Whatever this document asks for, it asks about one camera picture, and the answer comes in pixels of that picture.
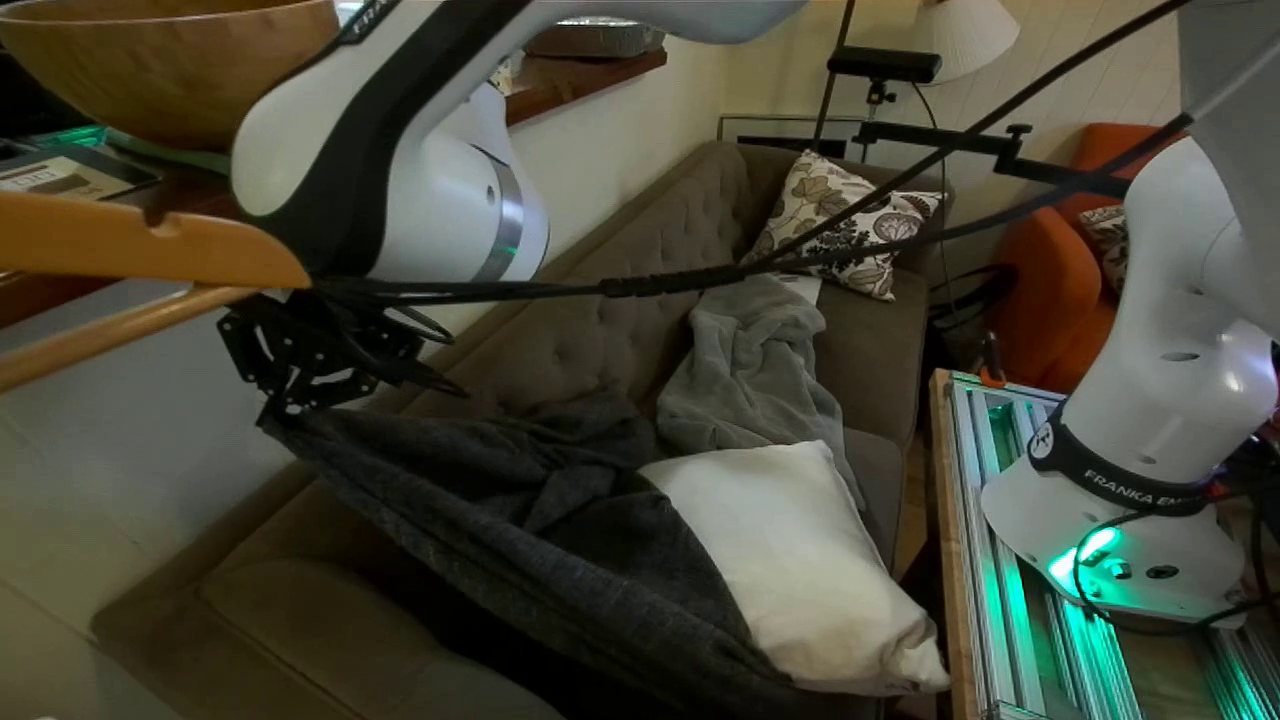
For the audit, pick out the white lamp shade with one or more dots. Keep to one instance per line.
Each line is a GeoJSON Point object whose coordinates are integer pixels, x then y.
{"type": "Point", "coordinates": [966, 33]}

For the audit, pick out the light grey blanket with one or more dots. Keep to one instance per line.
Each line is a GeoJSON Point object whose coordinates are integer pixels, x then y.
{"type": "Point", "coordinates": [750, 372]}

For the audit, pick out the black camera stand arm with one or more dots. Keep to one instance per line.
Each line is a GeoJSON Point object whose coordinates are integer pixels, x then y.
{"type": "Point", "coordinates": [882, 71]}

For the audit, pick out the patterned cushion on armchair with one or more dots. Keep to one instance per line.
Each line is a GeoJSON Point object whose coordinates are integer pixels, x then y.
{"type": "Point", "coordinates": [1104, 235]}

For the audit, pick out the wooden bowl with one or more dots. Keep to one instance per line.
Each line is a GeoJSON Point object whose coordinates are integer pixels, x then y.
{"type": "Point", "coordinates": [166, 71]}

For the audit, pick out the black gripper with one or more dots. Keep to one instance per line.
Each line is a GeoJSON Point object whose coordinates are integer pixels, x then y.
{"type": "Point", "coordinates": [309, 354]}

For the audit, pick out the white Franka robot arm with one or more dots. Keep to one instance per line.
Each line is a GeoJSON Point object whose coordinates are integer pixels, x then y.
{"type": "Point", "coordinates": [391, 179]}

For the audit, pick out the wooden clothes hanger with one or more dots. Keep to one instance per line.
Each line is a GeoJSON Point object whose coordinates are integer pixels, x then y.
{"type": "Point", "coordinates": [209, 258]}

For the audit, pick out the orange armchair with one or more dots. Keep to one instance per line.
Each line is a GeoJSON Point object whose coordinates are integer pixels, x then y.
{"type": "Point", "coordinates": [1059, 308]}

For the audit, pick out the aluminium rail robot base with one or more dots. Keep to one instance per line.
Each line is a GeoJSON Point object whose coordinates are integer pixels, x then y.
{"type": "Point", "coordinates": [1016, 651]}

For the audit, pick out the white pillow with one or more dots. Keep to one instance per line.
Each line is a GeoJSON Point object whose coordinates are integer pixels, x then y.
{"type": "Point", "coordinates": [800, 570]}

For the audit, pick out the floral patterned cushion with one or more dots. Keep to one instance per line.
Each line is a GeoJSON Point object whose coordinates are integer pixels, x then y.
{"type": "Point", "coordinates": [834, 211]}

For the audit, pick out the dark grey blanket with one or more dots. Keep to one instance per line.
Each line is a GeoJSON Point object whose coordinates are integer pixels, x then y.
{"type": "Point", "coordinates": [553, 552]}

